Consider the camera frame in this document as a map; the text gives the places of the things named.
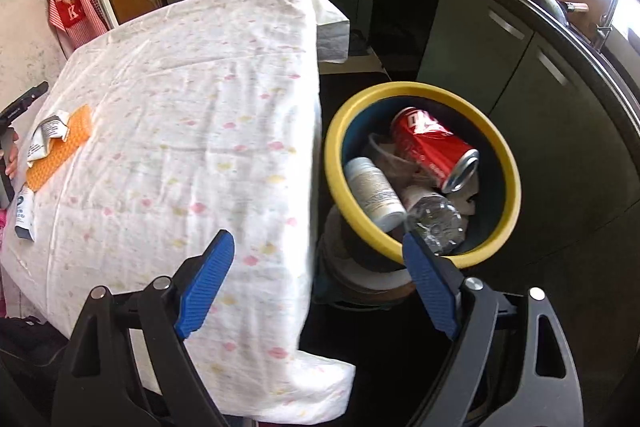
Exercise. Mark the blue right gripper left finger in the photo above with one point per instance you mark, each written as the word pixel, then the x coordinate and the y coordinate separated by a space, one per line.
pixel 198 281

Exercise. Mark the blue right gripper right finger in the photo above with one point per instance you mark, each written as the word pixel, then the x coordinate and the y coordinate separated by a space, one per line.
pixel 438 283

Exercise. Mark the clear crushed plastic bottle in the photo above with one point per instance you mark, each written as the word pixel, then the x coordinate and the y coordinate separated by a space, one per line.
pixel 433 218

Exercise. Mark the printed paper wrapper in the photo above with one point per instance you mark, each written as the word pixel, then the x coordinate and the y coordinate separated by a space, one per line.
pixel 51 130

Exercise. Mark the white plastic bottle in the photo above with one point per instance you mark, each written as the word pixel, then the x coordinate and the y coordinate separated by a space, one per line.
pixel 374 194

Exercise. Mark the red soda can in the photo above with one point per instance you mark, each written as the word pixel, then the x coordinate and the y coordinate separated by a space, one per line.
pixel 420 137

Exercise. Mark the blue white snack wrapper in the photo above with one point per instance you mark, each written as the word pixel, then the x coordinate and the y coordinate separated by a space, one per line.
pixel 24 214

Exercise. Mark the white paper towel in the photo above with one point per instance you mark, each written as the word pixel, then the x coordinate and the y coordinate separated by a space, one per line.
pixel 403 173

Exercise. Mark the yellow rimmed blue trash bin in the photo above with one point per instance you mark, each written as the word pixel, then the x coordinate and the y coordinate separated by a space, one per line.
pixel 498 202

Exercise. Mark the green lower kitchen cabinets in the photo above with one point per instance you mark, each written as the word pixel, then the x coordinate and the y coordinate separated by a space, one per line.
pixel 572 123

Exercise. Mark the chrome kitchen faucet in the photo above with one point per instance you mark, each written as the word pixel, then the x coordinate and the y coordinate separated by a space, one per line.
pixel 604 27

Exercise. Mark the person's left hand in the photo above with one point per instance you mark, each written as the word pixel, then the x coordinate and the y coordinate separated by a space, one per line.
pixel 11 158

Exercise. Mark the floral white tablecloth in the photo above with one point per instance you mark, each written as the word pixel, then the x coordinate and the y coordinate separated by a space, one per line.
pixel 205 117

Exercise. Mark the dark pan in sink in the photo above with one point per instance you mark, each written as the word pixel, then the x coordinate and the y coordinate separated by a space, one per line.
pixel 560 9

